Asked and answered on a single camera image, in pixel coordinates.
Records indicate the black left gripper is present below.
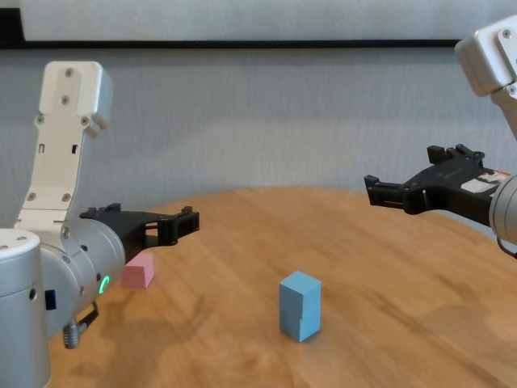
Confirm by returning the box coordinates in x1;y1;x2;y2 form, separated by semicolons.
79;203;201;264

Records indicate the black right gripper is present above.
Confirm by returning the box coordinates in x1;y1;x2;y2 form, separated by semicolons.
363;144;512;226

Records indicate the pink cube block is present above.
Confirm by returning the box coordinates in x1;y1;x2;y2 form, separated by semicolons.
120;253;156;289

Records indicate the blue cube block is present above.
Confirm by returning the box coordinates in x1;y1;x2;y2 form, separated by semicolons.
279;271;323;321
279;306;322;344

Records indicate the white foam board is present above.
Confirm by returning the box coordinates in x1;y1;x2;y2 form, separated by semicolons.
19;0;517;42

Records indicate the right arm cable with connector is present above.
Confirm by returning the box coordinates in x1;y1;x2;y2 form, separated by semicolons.
495;235;517;259

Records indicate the arm cable with connector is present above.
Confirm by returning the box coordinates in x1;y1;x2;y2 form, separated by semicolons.
495;235;517;259
62;301;100;349

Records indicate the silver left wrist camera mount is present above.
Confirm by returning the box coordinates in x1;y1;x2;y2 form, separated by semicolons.
15;61;114;243

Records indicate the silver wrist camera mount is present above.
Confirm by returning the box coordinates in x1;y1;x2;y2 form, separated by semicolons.
15;61;114;243
455;15;517;142

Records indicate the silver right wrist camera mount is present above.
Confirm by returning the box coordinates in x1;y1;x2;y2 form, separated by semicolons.
455;15;517;142

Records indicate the left arm cable with connector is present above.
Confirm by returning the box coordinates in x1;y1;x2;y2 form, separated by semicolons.
62;301;100;349

